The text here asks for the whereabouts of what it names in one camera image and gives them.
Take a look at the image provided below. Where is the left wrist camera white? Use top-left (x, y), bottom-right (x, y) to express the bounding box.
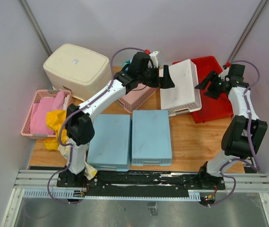
top-left (145, 49), bottom-right (161, 68)

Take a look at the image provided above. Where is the large cream laundry basket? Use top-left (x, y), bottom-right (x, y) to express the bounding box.
top-left (43, 44), bottom-right (112, 101)

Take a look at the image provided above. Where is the printed white baby cloth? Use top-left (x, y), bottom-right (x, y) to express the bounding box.
top-left (58, 143), bottom-right (97, 180)

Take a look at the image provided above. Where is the pink basket with clothes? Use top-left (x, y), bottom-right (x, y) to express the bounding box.
top-left (21, 90), bottom-right (72, 140)

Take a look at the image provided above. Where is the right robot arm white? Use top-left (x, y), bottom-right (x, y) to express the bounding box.
top-left (195, 61), bottom-right (268, 189)

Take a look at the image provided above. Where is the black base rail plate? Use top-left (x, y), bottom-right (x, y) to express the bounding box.
top-left (56, 169), bottom-right (226, 196)

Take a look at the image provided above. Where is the pink perforated basket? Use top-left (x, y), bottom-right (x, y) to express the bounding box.
top-left (116, 84), bottom-right (158, 113)

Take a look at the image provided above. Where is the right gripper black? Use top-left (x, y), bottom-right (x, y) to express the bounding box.
top-left (194, 70), bottom-right (225, 100)

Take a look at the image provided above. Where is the white perforated basket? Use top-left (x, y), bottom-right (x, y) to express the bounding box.
top-left (160, 59), bottom-right (202, 117)

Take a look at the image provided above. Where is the yellow cloth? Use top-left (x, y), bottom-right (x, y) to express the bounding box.
top-left (43, 110), bottom-right (70, 156)

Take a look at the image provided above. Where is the teal white sock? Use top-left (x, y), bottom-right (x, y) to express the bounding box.
top-left (122, 60), bottom-right (131, 71)

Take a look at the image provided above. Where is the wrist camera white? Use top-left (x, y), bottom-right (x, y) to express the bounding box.
top-left (145, 49), bottom-right (161, 68)
top-left (219, 61), bottom-right (231, 80)

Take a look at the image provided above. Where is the blue perforated basket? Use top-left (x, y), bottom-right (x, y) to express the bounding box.
top-left (131, 110), bottom-right (173, 166)
top-left (87, 114), bottom-right (131, 172)

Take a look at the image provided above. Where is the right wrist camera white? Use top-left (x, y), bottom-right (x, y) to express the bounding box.
top-left (219, 61), bottom-right (231, 80)

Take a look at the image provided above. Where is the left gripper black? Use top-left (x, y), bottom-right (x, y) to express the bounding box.
top-left (138, 65), bottom-right (175, 89)

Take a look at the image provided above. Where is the pink cloth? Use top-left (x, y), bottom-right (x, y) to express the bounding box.
top-left (30, 91), bottom-right (65, 135)

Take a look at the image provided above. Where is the red plastic tray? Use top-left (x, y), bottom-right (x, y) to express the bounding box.
top-left (169, 56), bottom-right (233, 123)

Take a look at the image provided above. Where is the slotted cable duct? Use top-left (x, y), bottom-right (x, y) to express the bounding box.
top-left (23, 189), bottom-right (201, 203)

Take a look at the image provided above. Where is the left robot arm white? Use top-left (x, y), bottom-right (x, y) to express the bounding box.
top-left (57, 52), bottom-right (175, 187)

